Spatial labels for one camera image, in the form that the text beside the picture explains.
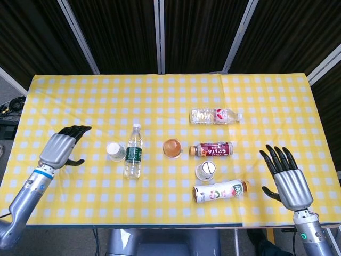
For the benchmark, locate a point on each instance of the water bottle green label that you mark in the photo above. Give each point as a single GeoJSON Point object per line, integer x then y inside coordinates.
{"type": "Point", "coordinates": [133, 157]}

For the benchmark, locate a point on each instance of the white partition frame post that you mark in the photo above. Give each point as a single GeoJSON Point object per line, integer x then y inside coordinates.
{"type": "Point", "coordinates": [78, 37]}
{"type": "Point", "coordinates": [12, 80]}
{"type": "Point", "coordinates": [239, 37]}
{"type": "Point", "coordinates": [160, 37]}
{"type": "Point", "coordinates": [325, 66]}

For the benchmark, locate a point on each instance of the red Costa coffee bottle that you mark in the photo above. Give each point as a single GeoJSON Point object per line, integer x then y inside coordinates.
{"type": "Point", "coordinates": [213, 149]}

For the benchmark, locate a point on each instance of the clear bottle red white label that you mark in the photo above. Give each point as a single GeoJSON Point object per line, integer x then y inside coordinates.
{"type": "Point", "coordinates": [207, 116]}

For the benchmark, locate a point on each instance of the black object under table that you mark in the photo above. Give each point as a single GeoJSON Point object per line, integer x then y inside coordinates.
{"type": "Point", "coordinates": [266, 248]}

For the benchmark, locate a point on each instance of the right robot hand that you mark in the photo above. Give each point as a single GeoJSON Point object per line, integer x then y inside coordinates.
{"type": "Point", "coordinates": [293, 189]}

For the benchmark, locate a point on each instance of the white peach tea bottle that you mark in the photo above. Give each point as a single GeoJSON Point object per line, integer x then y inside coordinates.
{"type": "Point", "coordinates": [218, 192]}

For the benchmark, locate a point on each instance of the black box on floor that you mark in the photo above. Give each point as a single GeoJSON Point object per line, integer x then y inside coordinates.
{"type": "Point", "coordinates": [8, 129]}

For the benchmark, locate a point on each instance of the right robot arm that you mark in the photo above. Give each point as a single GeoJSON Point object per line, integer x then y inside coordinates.
{"type": "Point", "coordinates": [314, 237]}

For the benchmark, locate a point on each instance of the yellow white checked tablecloth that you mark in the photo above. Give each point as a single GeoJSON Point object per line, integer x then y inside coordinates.
{"type": "Point", "coordinates": [160, 93]}

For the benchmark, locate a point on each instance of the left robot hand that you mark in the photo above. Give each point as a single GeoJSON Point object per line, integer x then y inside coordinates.
{"type": "Point", "coordinates": [57, 149]}

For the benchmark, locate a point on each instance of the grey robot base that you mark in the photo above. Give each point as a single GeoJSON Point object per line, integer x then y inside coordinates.
{"type": "Point", "coordinates": [160, 242]}

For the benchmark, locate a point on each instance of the paper cup green flower print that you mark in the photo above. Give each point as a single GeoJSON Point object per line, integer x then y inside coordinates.
{"type": "Point", "coordinates": [115, 153]}

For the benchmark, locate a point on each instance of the dark pleated partition panel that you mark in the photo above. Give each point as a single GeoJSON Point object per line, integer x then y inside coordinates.
{"type": "Point", "coordinates": [199, 34]}
{"type": "Point", "coordinates": [32, 34]}
{"type": "Point", "coordinates": [117, 34]}
{"type": "Point", "coordinates": [293, 32]}

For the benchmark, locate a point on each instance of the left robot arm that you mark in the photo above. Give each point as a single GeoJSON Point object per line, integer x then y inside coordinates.
{"type": "Point", "coordinates": [24, 197]}

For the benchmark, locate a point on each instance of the orange jelly cup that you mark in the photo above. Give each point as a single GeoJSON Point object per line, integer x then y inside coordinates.
{"type": "Point", "coordinates": [172, 148]}

